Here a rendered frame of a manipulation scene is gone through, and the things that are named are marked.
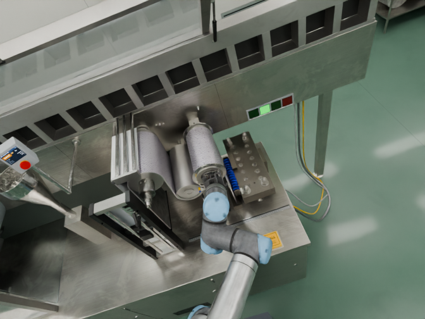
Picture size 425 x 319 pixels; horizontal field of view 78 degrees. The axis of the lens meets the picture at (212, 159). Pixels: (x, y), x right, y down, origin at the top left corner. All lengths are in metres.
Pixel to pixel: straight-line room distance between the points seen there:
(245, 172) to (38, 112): 0.97
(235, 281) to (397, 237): 1.80
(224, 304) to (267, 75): 0.96
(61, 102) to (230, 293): 0.98
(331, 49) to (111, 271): 1.52
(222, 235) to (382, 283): 1.62
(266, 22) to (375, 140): 1.92
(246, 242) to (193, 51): 0.75
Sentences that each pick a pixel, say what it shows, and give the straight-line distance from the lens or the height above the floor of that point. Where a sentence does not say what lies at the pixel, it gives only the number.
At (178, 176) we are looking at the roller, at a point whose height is 1.23.
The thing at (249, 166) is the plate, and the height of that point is 1.03.
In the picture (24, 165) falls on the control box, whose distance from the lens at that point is 1.06.
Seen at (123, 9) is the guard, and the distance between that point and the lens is 0.64.
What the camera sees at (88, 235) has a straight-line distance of 1.59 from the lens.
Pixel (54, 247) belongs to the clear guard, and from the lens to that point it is 1.77.
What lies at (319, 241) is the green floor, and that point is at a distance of 2.29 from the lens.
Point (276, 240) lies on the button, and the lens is 1.30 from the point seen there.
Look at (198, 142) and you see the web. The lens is 1.18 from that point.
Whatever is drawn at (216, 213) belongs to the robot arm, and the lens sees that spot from 0.77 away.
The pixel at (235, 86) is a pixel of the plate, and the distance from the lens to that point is 1.27.
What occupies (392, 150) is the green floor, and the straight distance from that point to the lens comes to 2.80.
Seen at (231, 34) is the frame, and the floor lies 1.62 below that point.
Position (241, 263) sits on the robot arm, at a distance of 0.76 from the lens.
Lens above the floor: 2.15
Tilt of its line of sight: 50 degrees down
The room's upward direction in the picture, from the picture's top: 25 degrees counter-clockwise
